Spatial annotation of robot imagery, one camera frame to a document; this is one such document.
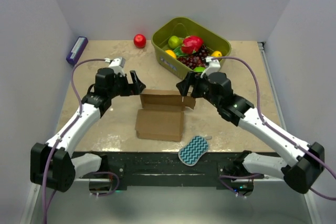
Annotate purple grape bunch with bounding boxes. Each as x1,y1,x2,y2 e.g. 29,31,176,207
177,44,209,69

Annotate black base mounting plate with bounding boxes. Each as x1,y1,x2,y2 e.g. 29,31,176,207
84,151,253,191

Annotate blue zigzag sponge cloth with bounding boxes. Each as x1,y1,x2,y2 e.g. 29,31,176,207
178,136,209,167

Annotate purple rectangular box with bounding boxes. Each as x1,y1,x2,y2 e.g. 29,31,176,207
66,36,88,66

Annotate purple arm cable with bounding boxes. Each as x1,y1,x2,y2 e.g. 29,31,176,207
214,56,336,200
41,58,112,224

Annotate red dragon fruit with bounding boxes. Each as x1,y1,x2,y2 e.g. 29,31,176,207
181,36,204,55

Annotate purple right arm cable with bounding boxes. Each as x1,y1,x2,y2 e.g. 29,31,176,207
214,56,336,200

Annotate brown cardboard paper box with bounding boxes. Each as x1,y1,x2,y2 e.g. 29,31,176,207
135,89,196,142

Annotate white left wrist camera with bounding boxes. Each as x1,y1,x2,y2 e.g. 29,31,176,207
108,57,126,76

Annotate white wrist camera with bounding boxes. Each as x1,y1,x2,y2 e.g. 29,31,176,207
108,57,126,76
201,56,221,78

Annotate aluminium rail frame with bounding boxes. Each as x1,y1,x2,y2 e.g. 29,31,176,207
258,42,321,223

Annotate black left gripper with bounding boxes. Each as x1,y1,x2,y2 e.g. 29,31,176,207
108,71,145,99

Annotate red apple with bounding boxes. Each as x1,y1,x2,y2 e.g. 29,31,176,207
133,34,146,48

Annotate yellow lemon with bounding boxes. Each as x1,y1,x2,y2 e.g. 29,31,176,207
211,51,223,58

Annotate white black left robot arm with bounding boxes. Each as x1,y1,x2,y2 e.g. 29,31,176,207
30,67,146,192

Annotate green apple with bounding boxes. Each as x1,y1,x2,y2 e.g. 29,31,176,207
168,36,183,49

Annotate green plastic tub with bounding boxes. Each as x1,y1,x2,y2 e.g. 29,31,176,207
152,17,232,79

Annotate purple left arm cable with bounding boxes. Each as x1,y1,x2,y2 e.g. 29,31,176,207
41,58,112,224

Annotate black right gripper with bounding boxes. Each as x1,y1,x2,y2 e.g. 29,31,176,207
176,71,221,108

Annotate green lime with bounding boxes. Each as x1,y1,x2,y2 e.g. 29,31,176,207
193,66,205,73

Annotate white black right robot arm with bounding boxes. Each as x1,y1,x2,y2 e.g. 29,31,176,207
176,71,324,194

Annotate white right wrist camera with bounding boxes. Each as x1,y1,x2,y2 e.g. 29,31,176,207
201,56,221,78

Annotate orange fruit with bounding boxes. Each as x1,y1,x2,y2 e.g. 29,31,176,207
165,50,177,59

